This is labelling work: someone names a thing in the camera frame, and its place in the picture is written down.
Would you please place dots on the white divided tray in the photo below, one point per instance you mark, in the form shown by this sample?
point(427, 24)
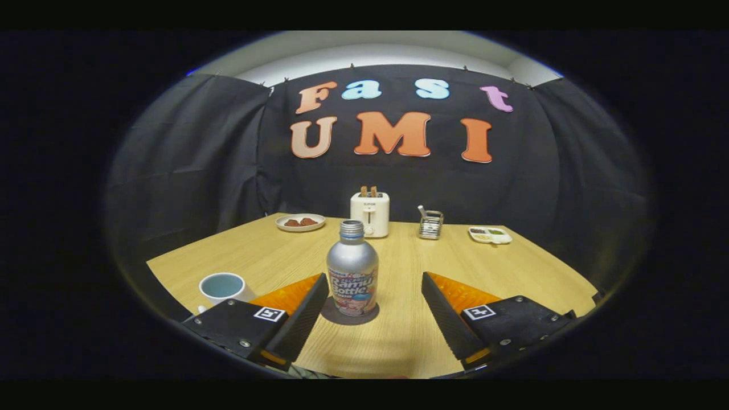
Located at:
point(490, 236)

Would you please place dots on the round white plate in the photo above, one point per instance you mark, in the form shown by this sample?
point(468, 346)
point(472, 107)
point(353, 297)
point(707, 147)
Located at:
point(300, 228)

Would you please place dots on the silver juice bottle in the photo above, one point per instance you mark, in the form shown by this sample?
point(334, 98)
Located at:
point(352, 267)

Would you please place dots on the wooden table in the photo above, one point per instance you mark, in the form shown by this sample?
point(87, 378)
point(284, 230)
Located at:
point(398, 267)

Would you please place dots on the white cup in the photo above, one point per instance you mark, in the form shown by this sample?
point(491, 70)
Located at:
point(225, 287)

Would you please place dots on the white toaster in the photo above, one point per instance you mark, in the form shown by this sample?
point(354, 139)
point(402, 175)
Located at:
point(370, 216)

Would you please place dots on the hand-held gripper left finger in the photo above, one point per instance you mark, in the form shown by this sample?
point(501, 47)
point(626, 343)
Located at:
point(304, 319)

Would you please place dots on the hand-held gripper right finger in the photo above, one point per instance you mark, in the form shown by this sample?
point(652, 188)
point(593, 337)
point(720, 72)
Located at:
point(450, 319)

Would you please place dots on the dark round coaster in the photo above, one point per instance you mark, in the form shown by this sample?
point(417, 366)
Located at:
point(364, 319)

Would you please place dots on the metal spoon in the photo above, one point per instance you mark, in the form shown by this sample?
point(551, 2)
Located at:
point(422, 211)

